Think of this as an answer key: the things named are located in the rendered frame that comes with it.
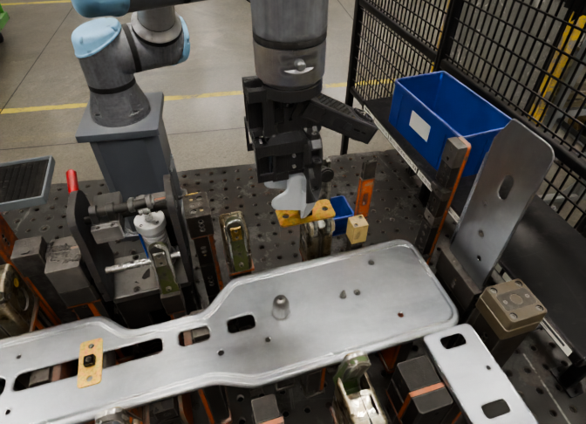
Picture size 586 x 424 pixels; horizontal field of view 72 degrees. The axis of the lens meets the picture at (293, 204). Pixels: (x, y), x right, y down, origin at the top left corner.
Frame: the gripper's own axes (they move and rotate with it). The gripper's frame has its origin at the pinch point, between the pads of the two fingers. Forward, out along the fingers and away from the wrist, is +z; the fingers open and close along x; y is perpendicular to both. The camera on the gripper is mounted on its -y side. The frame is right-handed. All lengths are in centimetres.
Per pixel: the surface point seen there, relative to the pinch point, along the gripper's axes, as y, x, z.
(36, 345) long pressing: 48, -6, 27
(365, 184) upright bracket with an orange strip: -17.8, -15.7, 13.4
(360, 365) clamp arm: -3.1, 17.7, 16.3
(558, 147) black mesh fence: -63, -15, 12
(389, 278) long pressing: -18.9, -2.0, 27.6
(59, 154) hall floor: 109, -222, 128
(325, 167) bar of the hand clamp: -8.2, -13.9, 5.7
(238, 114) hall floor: -20, -241, 128
